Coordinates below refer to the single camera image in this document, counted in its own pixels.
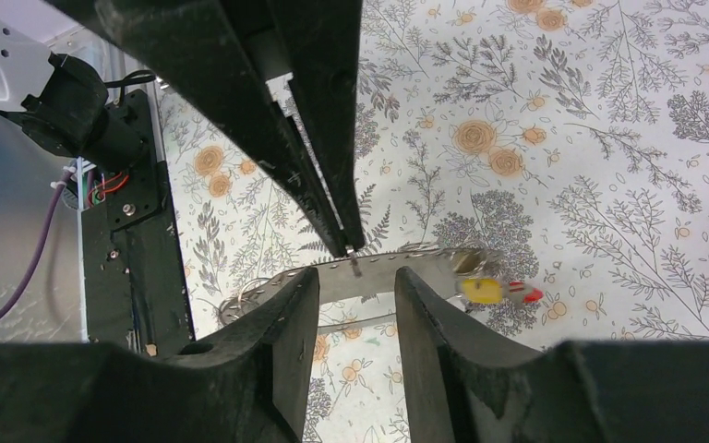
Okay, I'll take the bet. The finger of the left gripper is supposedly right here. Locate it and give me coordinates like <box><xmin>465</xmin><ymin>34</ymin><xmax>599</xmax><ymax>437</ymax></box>
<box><xmin>54</xmin><ymin>1</ymin><xmax>345</xmax><ymax>257</ymax></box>
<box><xmin>268</xmin><ymin>1</ymin><xmax>365</xmax><ymax>251</ymax></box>

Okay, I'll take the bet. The yellow tagged key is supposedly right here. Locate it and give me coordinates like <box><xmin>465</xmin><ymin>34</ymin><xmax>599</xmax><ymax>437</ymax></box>
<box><xmin>458</xmin><ymin>278</ymin><xmax>504</xmax><ymax>305</ymax></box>

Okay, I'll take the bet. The floral patterned table mat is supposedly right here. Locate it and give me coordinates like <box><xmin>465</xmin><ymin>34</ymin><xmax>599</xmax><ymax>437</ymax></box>
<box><xmin>159</xmin><ymin>1</ymin><xmax>709</xmax><ymax>442</ymax></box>

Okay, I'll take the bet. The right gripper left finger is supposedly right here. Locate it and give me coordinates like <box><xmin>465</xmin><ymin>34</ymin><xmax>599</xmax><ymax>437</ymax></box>
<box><xmin>164</xmin><ymin>268</ymin><xmax>320</xmax><ymax>442</ymax></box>

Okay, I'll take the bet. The red tagged key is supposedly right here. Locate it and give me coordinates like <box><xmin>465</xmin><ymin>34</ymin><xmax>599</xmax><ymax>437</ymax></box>
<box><xmin>504</xmin><ymin>281</ymin><xmax>544</xmax><ymax>305</ymax></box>

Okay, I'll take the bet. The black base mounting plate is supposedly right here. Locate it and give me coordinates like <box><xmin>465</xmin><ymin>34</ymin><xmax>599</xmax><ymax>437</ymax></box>
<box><xmin>80</xmin><ymin>90</ymin><xmax>195</xmax><ymax>358</ymax></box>

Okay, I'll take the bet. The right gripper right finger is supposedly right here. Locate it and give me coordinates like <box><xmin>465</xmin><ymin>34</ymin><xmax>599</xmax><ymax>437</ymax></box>
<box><xmin>394</xmin><ymin>267</ymin><xmax>540</xmax><ymax>442</ymax></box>

